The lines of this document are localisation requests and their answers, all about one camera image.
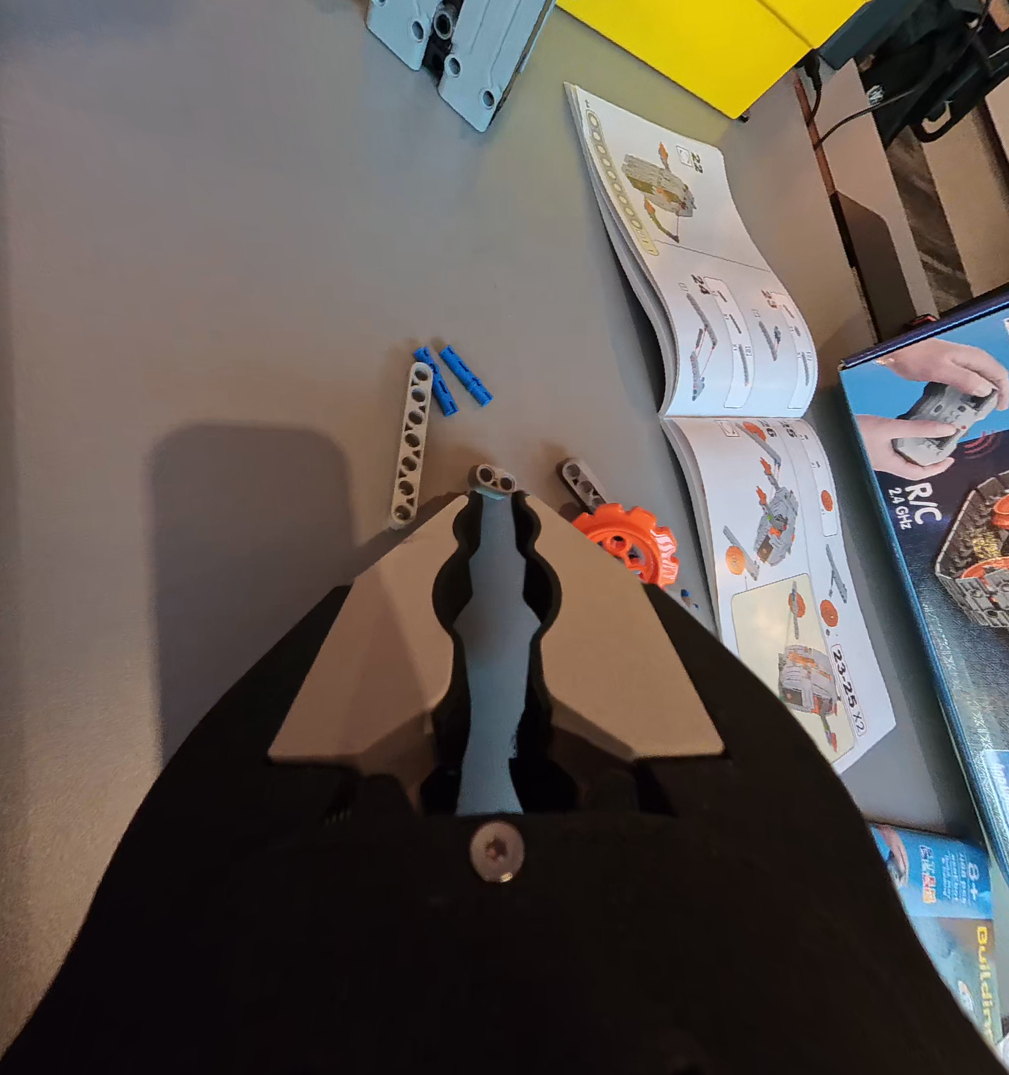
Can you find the blue robot kit box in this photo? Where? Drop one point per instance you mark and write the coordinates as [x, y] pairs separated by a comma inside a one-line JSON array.
[[975, 714]]

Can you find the light grey holed beam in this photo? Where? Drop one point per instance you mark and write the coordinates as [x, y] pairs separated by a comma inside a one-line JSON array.
[[415, 426]]

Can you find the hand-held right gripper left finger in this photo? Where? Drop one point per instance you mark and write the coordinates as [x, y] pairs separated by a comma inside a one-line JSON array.
[[362, 672]]

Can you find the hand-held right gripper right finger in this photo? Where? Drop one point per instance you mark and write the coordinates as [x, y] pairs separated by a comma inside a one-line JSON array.
[[630, 672]]

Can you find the grey beam assembly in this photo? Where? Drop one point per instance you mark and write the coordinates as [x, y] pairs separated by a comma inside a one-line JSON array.
[[583, 479]]

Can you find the yellow plastic bin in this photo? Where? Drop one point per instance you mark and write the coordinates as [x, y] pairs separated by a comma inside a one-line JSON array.
[[706, 50]]

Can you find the blue instruction booklet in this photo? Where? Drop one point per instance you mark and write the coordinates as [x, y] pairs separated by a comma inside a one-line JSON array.
[[941, 924]]

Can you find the grey robot model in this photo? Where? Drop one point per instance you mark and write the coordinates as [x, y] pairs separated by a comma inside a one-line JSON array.
[[479, 59]]

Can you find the dark grey flat device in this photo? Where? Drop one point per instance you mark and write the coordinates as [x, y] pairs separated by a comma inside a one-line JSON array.
[[845, 33]]

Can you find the open instruction booklet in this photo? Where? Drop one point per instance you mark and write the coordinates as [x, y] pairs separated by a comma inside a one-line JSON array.
[[723, 252]]

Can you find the black backpack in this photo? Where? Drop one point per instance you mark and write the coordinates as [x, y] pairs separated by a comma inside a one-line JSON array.
[[933, 67]]

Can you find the blue axle pin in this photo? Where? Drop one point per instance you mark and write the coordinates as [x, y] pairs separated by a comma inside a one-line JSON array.
[[467, 375], [439, 385]]

